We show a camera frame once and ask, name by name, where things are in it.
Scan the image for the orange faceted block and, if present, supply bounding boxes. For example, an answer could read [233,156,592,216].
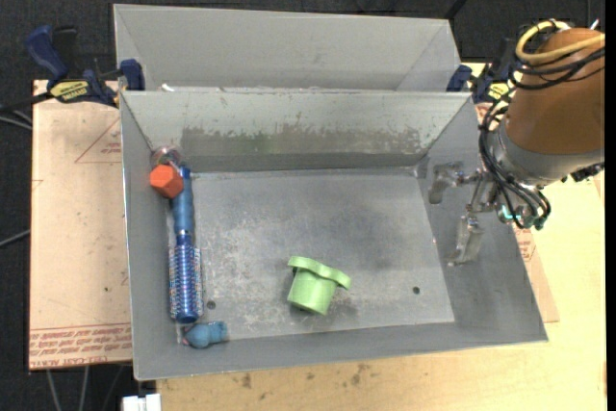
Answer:
[148,164,186,200]

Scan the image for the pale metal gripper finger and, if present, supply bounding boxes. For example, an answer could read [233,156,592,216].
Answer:
[447,212,486,267]
[426,162,478,205]

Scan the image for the blue toy animal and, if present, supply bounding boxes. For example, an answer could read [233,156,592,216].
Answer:
[182,321,230,349]

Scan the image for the green flanged plastic cup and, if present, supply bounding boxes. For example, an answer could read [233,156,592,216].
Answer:
[286,255,352,317]

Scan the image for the grey metal bin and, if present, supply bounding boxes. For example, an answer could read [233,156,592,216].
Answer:
[113,3,550,382]

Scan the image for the blue round hair brush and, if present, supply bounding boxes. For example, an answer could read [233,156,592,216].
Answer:
[167,165,206,324]

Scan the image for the clear round glass thing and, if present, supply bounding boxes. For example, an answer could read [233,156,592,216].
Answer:
[150,143,185,168]

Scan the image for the brown cardboard board, red print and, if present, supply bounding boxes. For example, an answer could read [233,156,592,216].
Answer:
[28,79,561,372]

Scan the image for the black cylinder on white bracket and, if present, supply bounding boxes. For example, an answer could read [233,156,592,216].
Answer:
[570,162,604,183]

